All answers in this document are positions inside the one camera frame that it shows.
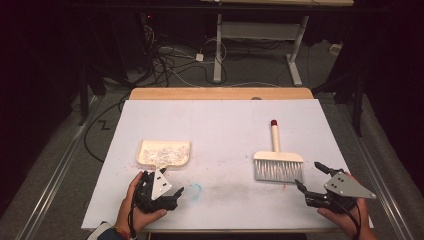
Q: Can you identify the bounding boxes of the metal floor rail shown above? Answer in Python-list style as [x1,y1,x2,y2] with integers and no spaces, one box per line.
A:
[18,94,104,240]
[316,96,416,240]

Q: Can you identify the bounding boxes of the pile of white paper scraps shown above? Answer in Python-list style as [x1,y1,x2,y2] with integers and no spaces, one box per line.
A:
[141,143,190,166]

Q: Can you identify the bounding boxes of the cream plastic dustpan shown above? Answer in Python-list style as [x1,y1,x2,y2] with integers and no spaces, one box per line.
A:
[135,139,192,173]

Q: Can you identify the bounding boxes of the black floor cable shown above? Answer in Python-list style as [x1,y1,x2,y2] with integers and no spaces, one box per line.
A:
[83,94,131,164]

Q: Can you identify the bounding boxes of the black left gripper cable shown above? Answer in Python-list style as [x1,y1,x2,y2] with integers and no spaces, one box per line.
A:
[128,186,138,240]

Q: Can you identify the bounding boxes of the black stand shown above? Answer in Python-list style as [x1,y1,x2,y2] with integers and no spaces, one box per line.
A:
[78,63,108,127]
[313,66,365,138]

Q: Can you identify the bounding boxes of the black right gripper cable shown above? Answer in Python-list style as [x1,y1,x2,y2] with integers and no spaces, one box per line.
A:
[329,198,364,240]

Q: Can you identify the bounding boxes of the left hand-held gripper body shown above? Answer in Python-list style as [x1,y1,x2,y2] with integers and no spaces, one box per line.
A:
[133,168,179,214]

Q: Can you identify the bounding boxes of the white table cover sheet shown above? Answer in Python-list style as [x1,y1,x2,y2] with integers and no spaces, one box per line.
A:
[81,99,374,231]

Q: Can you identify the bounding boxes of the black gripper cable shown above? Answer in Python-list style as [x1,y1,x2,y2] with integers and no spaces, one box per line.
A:
[329,198,364,240]
[128,186,138,240]

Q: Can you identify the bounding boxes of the cream hand brush red-tipped handle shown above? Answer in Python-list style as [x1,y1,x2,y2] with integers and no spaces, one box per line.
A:
[252,119,305,184]

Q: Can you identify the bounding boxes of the person's right hand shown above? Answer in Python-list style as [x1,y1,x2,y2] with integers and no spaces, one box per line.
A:
[316,198,371,239]

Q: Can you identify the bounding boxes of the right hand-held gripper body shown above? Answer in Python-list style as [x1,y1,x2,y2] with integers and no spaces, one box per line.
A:
[304,168,377,211]

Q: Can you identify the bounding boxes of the white-framed desk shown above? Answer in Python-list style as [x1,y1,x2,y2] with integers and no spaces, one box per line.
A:
[199,0,355,87]

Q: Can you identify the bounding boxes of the red wristband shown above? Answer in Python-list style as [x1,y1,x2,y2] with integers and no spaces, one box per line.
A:
[116,227,133,239]

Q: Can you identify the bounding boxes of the person's left hand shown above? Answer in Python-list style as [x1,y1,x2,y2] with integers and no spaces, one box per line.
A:
[114,171,168,234]

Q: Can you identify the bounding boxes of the tangle of floor cables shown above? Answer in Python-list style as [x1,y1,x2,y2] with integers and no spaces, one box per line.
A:
[143,26,228,88]

